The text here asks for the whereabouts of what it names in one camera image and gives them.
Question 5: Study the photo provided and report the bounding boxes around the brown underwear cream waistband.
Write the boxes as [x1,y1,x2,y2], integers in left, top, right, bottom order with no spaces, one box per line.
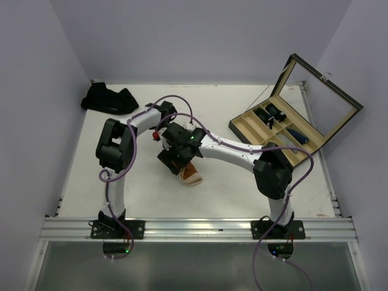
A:
[178,162,202,187]

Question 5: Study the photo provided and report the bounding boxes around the grey underwear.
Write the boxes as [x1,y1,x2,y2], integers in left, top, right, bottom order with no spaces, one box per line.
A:
[278,134,299,154]

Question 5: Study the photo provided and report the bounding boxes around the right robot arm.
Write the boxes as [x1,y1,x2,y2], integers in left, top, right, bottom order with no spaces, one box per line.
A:
[153,122,294,238]

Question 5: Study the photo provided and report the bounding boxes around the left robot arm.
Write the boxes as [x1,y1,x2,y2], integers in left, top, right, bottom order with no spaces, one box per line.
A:
[96,101,176,238]

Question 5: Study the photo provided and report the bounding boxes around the black rolled underwear in box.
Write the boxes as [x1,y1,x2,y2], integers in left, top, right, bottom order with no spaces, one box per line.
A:
[253,103,287,129]

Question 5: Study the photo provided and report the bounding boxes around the navy rolled underwear in box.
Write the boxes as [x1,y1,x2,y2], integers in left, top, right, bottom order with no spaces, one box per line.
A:
[287,128,309,145]

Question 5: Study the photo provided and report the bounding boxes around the black beige compartment box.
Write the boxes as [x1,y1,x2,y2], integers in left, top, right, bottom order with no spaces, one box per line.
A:
[229,53,363,167]

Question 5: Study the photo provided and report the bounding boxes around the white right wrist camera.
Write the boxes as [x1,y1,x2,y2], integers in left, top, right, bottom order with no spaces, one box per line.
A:
[152,128,171,150]

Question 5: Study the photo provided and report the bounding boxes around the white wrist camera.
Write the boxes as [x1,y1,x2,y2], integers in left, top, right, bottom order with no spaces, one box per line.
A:
[152,128,171,150]
[182,122,196,132]

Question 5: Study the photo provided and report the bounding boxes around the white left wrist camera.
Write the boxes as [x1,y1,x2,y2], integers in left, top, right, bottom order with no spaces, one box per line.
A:
[182,122,196,132]

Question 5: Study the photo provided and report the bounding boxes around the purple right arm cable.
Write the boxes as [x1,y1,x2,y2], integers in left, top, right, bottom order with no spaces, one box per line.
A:
[151,113,315,291]

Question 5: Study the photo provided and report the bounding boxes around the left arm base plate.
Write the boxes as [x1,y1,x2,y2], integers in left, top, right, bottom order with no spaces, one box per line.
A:
[89,220,146,239]

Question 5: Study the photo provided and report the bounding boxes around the aluminium table edge rail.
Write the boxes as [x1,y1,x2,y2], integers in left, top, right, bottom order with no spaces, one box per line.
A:
[298,82,343,218]

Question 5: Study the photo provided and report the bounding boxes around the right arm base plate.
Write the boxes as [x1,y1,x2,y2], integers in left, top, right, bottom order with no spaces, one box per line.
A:
[250,220,306,240]

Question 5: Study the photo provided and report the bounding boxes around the aluminium front rail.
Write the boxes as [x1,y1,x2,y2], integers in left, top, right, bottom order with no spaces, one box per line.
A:
[39,218,358,243]

